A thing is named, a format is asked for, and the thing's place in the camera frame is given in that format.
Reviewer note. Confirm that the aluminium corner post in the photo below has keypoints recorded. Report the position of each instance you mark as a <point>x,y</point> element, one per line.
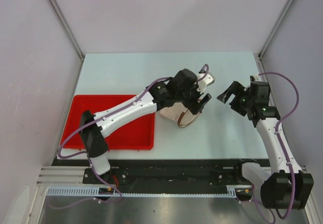
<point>277,25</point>
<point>66,28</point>

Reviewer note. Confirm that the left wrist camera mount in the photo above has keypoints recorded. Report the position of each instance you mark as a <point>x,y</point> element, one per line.
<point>205,82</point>

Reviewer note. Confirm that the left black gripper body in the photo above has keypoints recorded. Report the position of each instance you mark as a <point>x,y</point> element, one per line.
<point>189,98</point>

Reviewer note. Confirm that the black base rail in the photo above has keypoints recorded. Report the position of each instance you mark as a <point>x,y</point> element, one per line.
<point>218,172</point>

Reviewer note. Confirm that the left aluminium corner post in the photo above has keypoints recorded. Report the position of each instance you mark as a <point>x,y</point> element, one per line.
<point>66,28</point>

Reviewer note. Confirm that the white slotted cable duct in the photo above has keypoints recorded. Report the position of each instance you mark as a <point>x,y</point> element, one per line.
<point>70,191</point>

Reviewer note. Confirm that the right aluminium corner post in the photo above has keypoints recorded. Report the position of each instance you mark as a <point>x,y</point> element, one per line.
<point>277,25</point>

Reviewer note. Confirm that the beige mesh laundry bag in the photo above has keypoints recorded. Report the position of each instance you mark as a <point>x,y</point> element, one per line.
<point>178,113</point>

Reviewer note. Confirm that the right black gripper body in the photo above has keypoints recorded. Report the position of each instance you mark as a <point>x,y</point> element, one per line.
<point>243,101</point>

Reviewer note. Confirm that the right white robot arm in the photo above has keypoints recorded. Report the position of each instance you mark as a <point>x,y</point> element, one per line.
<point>286,186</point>

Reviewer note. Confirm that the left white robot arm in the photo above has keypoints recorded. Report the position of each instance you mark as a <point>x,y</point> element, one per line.
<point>94,128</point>

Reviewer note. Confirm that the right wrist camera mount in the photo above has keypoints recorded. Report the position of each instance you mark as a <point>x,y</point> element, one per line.
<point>255,78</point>

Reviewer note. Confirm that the red plastic tray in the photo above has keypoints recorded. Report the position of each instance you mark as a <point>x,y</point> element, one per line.
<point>136,135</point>

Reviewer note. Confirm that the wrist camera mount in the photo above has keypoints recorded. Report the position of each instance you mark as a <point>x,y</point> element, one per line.
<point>255,78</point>
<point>205,82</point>

